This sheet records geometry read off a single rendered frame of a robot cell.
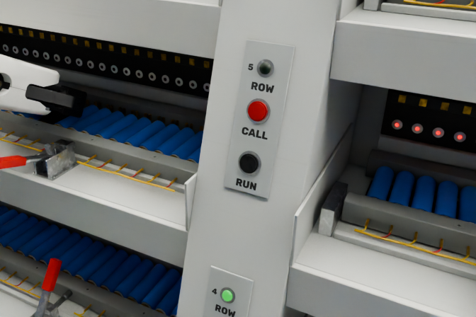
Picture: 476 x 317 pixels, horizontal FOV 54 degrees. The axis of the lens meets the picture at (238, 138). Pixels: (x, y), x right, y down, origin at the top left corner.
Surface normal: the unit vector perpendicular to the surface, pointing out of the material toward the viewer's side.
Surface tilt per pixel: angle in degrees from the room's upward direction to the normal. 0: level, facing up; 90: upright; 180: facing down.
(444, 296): 18
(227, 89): 90
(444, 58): 108
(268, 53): 90
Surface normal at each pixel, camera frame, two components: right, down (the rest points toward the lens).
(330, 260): 0.03, -0.89
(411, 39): -0.43, 0.40
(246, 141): -0.40, 0.11
